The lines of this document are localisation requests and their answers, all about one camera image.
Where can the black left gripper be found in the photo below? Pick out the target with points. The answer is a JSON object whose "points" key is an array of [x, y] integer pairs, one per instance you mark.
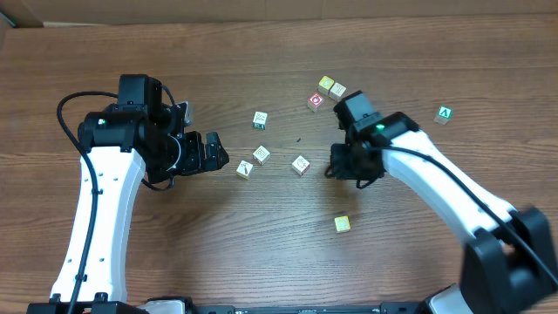
{"points": [[199, 153]]}

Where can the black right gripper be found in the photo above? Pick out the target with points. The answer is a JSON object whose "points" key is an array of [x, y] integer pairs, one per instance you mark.
{"points": [[343, 161]]}

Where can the blue-sided wooden block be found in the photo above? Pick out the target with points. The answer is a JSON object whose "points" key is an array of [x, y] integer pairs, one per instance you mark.
{"points": [[261, 155]]}

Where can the red W wooden block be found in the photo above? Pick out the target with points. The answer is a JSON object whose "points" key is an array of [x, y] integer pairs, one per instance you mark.
{"points": [[300, 165]]}

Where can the yellow wooden block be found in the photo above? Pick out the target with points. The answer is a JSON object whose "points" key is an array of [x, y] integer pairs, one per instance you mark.
{"points": [[342, 224]]}

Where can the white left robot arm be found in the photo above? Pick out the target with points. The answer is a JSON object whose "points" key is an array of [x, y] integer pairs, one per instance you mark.
{"points": [[137, 140]]}

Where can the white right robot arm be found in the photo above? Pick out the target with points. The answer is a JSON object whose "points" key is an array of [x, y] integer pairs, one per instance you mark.
{"points": [[509, 260]]}

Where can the green-sided wooden block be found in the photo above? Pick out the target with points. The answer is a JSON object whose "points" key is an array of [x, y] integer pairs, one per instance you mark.
{"points": [[260, 120]]}

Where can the yellow-sided wooden block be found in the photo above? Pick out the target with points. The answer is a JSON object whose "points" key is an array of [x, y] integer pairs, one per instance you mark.
{"points": [[337, 91]]}

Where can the red-topped wooden block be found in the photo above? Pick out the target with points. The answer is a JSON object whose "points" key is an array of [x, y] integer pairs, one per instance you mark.
{"points": [[315, 101]]}

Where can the yellow-topped wooden block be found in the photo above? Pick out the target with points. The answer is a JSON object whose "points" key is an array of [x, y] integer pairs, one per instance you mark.
{"points": [[325, 84]]}

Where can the green A wooden block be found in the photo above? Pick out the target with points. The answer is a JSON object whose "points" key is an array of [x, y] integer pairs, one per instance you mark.
{"points": [[443, 115]]}

